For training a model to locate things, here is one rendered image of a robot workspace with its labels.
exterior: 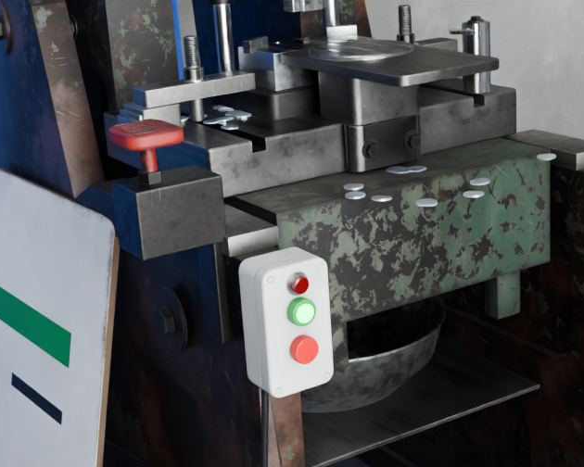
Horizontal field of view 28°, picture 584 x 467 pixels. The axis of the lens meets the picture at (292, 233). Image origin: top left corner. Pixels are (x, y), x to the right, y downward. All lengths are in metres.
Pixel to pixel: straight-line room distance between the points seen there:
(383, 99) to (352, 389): 0.37
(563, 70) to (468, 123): 1.94
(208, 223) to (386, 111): 0.30
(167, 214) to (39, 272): 0.56
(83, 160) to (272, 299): 0.55
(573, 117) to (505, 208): 2.05
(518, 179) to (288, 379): 0.43
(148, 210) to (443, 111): 0.46
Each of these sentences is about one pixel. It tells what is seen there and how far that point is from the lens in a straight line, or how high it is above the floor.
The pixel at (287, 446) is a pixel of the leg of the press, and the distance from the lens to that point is 1.26.
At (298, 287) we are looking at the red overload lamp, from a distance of 1.12.
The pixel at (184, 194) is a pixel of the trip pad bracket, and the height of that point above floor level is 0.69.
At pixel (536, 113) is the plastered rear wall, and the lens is 3.37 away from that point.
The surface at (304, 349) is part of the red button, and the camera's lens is 1.15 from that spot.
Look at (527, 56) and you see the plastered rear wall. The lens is 3.32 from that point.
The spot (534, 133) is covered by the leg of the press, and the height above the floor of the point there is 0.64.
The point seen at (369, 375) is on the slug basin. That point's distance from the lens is 1.47.
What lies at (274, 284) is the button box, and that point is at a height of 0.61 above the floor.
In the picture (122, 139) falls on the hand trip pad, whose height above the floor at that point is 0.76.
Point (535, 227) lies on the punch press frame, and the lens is 1.47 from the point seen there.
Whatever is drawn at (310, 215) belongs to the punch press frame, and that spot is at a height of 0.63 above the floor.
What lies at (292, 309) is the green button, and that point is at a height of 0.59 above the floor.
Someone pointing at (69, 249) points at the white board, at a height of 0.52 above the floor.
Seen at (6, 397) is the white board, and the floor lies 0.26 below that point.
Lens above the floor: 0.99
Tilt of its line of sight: 17 degrees down
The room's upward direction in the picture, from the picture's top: 4 degrees counter-clockwise
